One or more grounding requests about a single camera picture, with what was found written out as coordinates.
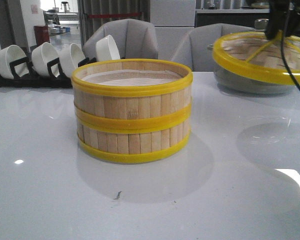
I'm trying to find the black gripper finger holding lid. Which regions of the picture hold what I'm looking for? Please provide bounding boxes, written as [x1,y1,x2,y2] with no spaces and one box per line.
[264,0,300,40]

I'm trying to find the black bowl rack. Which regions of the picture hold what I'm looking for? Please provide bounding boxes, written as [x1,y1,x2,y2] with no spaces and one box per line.
[0,54,96,89]

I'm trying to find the bamboo steamer tray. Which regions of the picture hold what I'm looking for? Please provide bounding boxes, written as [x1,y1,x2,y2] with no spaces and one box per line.
[71,58,193,130]
[76,118,191,164]

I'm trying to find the grey electric cooker pot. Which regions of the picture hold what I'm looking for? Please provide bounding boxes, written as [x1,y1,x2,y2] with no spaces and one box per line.
[208,37,295,95]

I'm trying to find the grey armchair right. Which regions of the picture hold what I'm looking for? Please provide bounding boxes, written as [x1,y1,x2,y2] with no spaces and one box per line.
[170,23,252,72]

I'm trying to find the white refrigerator cabinet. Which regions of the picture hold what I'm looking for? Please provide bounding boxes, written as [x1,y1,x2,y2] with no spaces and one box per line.
[149,0,196,60]

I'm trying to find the white bowl right upright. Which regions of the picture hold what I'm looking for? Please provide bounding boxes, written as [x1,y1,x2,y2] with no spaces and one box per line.
[95,34,121,62]

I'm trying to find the glass cooker lid grey knob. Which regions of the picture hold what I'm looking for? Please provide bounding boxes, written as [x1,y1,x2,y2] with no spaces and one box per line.
[254,18,269,31]

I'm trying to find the black cable right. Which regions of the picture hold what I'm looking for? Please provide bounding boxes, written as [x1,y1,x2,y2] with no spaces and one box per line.
[279,9,300,103]

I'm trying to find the grey armchair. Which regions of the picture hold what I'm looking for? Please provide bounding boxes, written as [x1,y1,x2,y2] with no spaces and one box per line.
[82,19,159,59]
[170,23,252,72]

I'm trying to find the white bowl far left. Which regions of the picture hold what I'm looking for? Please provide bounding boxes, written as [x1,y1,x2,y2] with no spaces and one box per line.
[0,44,26,80]

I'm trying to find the grey armchair left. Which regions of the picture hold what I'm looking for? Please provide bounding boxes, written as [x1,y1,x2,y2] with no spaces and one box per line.
[82,19,159,59]

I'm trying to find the red bin in background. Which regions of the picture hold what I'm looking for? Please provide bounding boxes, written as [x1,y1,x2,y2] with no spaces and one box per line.
[33,25,50,46]

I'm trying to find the bamboo steamer lid yellow rim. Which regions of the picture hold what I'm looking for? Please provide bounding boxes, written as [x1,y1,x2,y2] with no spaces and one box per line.
[212,31,300,85]

